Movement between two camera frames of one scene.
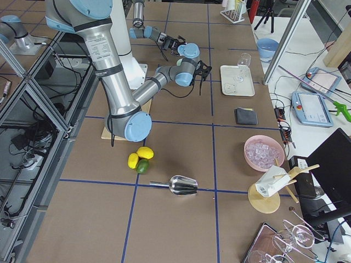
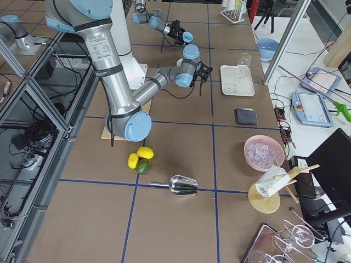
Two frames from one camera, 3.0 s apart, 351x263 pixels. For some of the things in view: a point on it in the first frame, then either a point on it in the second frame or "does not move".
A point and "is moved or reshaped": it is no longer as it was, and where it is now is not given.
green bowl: x=179 y=62 does not move
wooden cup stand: x=267 y=205 does not move
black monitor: x=329 y=169 does not move
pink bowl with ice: x=261 y=151 does not move
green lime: x=142 y=166 does not move
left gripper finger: x=175 y=53 to x=179 y=41
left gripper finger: x=181 y=38 to x=181 y=30
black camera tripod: x=270 y=12 does not move
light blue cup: x=186 y=50 is moved or reshaped
